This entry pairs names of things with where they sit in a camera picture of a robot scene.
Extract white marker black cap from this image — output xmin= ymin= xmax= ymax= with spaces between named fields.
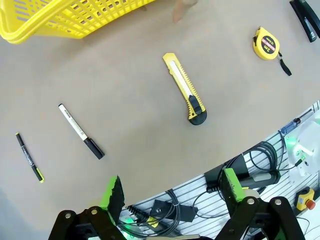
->
xmin=58 ymin=103 xmax=106 ymax=161

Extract blue handled screwdriver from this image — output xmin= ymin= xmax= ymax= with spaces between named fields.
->
xmin=279 ymin=117 xmax=301 ymax=134

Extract green tipped jack plug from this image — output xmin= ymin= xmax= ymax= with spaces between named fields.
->
xmin=294 ymin=154 xmax=307 ymax=167

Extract yellow emergency stop button box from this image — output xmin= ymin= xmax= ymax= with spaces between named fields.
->
xmin=294 ymin=187 xmax=317 ymax=213

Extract yellow plastic shopping basket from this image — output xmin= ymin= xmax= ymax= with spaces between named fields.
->
xmin=0 ymin=0 xmax=161 ymax=45

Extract black square mounting plate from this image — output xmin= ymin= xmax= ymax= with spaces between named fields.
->
xmin=149 ymin=199 xmax=175 ymax=222

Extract black plug with yellow tag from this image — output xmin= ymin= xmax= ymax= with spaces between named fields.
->
xmin=124 ymin=205 xmax=161 ymax=229

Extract person's hand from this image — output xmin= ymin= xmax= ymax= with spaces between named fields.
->
xmin=171 ymin=0 xmax=200 ymax=24

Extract black pen yellow-green ends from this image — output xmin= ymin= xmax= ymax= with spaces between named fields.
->
xmin=15 ymin=132 xmax=45 ymax=184

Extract black grey power adapter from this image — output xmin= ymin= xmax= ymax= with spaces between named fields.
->
xmin=204 ymin=153 xmax=281 ymax=189

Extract yellow tape measure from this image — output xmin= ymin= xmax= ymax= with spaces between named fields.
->
xmin=252 ymin=25 xmax=293 ymax=77

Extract black stapler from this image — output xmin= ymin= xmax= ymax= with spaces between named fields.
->
xmin=289 ymin=0 xmax=320 ymax=43

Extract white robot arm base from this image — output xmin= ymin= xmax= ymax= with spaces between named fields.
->
xmin=286 ymin=119 xmax=320 ymax=179

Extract yellow utility knife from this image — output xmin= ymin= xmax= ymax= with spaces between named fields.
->
xmin=162 ymin=52 xmax=208 ymax=126

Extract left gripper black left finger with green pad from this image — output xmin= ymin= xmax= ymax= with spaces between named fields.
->
xmin=48 ymin=174 xmax=126 ymax=240

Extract small black box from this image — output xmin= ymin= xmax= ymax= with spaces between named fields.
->
xmin=177 ymin=204 xmax=199 ymax=223

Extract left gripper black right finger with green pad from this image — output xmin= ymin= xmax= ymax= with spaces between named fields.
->
xmin=214 ymin=167 xmax=306 ymax=240

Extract coiled black cable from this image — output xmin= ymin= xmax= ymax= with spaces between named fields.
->
xmin=246 ymin=141 xmax=285 ymax=177

